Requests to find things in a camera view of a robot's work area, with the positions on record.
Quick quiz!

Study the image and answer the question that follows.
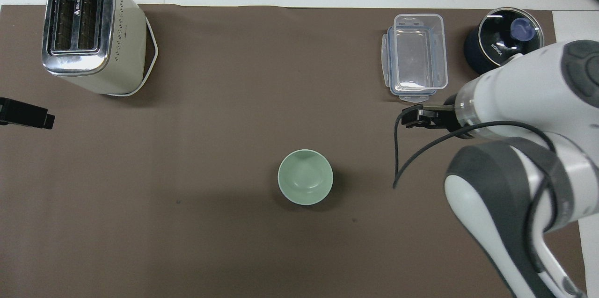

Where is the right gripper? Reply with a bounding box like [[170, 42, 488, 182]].
[[423, 94, 465, 139]]

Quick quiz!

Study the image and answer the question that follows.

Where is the green bowl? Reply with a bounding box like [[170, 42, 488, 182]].
[[278, 149, 334, 206]]

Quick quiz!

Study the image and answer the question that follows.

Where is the dark blue cooking pot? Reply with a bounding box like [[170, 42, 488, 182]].
[[464, 24, 520, 75]]

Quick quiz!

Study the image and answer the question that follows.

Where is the clear plastic food container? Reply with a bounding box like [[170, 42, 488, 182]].
[[383, 14, 449, 103]]

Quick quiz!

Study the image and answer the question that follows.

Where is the glass lid with blue knob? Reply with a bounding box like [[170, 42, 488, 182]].
[[478, 7, 545, 67]]

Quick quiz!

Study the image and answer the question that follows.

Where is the cream and chrome toaster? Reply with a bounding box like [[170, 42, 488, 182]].
[[41, 0, 159, 97]]

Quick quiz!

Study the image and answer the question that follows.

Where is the black cable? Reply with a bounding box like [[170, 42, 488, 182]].
[[393, 105, 559, 190]]

